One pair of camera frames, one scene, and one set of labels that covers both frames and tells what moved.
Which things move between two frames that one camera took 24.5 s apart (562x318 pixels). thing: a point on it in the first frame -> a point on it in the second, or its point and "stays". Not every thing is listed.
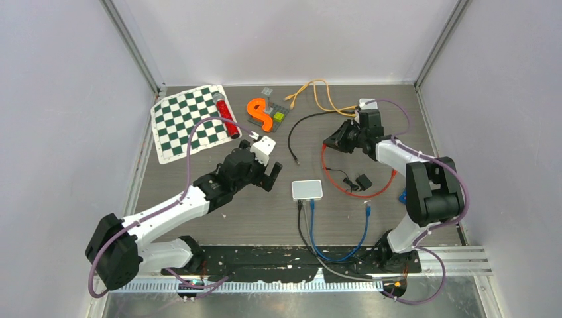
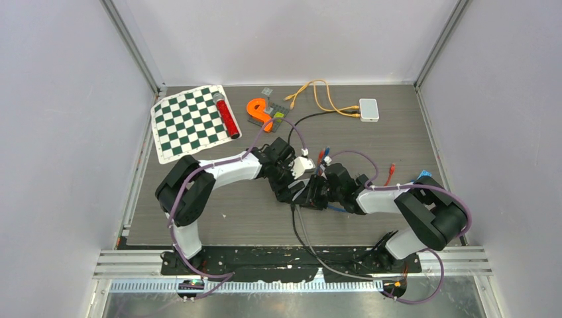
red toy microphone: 222,106 stays
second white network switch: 373,105 stays
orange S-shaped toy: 260,114 stays
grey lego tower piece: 267,91 stays
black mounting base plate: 285,264 stays
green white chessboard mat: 174,116 stays
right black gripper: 337,141 -> 313,200
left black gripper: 268,180 -> 282,192
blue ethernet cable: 358,246 -> 335,208
